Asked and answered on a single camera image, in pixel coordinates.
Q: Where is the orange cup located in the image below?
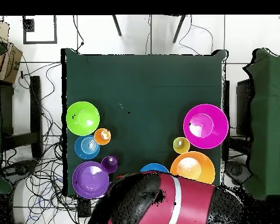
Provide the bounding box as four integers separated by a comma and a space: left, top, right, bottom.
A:
93, 128, 112, 146

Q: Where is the dark green table cloth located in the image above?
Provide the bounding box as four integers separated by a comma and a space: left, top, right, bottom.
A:
61, 48, 228, 197

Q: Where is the deep blue bowl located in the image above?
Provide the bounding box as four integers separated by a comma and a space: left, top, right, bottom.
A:
139, 163, 170, 174

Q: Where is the yellow cup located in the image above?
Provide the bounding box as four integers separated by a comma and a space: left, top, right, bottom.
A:
173, 136, 191, 155

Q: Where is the purple cup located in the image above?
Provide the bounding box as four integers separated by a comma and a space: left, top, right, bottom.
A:
100, 155, 119, 174

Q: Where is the lime green bowl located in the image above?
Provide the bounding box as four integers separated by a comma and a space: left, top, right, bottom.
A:
66, 101, 100, 137

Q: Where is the shallow blue bowl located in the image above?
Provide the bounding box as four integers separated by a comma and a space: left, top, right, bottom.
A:
74, 134, 100, 160

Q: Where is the pink bowl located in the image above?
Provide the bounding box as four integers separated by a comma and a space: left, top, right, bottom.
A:
183, 103, 229, 149

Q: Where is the large yellow-orange bowl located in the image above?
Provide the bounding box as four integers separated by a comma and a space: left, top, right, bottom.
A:
170, 150, 216, 185

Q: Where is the purple bowl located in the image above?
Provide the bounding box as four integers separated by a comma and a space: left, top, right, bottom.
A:
72, 160, 110, 200

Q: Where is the black tripod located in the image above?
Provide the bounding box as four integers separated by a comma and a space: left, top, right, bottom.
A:
111, 15, 187, 44

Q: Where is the black power box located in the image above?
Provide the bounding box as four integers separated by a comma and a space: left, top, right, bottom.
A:
77, 198, 92, 218

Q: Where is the black box stand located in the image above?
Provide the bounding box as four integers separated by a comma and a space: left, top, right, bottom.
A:
236, 78, 254, 136

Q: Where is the black bench stand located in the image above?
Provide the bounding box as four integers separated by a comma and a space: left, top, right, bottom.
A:
0, 75, 43, 159

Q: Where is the dark grey round base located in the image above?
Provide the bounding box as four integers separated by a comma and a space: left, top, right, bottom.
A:
225, 160, 252, 185
2, 159, 38, 185

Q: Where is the cardboard box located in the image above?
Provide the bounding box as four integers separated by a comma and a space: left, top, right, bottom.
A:
0, 17, 23, 85

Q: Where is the black cable with plug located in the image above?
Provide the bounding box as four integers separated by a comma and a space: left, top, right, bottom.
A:
72, 15, 85, 53

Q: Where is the tangle of black cables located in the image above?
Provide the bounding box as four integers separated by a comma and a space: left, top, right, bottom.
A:
1, 61, 113, 224

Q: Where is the black square frame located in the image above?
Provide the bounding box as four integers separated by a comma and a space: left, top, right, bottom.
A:
22, 15, 58, 44

